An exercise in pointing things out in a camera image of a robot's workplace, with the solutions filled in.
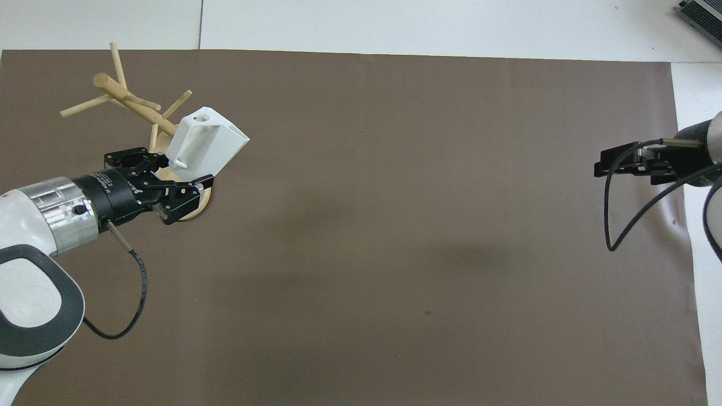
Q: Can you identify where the grey metal box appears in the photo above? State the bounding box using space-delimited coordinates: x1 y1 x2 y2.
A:
676 0 722 49

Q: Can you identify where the white cup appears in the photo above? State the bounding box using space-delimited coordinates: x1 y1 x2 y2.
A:
165 105 250 180

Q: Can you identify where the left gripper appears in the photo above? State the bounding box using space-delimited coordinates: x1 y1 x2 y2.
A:
72 147 215 231

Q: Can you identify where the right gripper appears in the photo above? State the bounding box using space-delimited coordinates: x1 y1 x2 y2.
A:
649 121 715 187

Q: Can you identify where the black cable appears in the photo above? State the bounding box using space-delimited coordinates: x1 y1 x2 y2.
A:
604 138 722 253
82 220 149 341

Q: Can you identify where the wooden cup rack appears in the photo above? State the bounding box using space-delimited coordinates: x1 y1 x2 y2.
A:
60 42 213 222

